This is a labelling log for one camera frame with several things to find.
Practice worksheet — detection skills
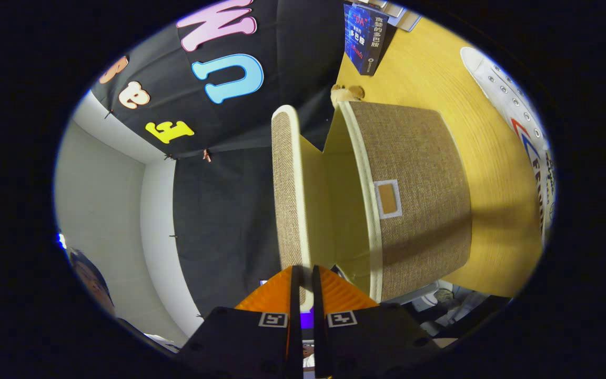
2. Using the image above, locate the light blue cover book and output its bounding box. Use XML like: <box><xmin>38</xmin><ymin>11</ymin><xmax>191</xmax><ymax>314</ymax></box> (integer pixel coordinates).
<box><xmin>382</xmin><ymin>2</ymin><xmax>422</xmax><ymax>32</ymax></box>

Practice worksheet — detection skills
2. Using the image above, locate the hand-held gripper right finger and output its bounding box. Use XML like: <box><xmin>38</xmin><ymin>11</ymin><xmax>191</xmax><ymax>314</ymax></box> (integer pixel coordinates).
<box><xmin>312</xmin><ymin>265</ymin><xmax>443</xmax><ymax>379</ymax></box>

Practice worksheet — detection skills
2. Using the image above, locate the brown plush toy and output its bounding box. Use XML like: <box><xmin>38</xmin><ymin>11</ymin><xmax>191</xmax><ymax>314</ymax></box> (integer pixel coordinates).
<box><xmin>330</xmin><ymin>83</ymin><xmax>366</xmax><ymax>106</ymax></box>

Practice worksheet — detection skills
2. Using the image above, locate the beige fabric storage box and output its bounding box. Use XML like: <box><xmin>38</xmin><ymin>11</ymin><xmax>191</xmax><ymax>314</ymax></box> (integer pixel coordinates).
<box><xmin>271</xmin><ymin>100</ymin><xmax>473</xmax><ymax>311</ymax></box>

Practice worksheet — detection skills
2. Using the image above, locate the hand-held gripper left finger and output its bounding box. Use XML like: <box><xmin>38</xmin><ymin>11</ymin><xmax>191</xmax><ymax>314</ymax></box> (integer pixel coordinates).
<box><xmin>177</xmin><ymin>265</ymin><xmax>304</xmax><ymax>379</ymax></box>

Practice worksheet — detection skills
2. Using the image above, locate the white canvas shoe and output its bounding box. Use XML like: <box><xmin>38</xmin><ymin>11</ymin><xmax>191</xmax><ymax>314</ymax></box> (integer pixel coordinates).
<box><xmin>460</xmin><ymin>46</ymin><xmax>556</xmax><ymax>248</ymax></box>

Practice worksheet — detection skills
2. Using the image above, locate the dark blue cover book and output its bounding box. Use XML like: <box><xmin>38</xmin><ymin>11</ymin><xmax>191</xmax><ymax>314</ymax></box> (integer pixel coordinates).
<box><xmin>343</xmin><ymin>2</ymin><xmax>389</xmax><ymax>76</ymax></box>

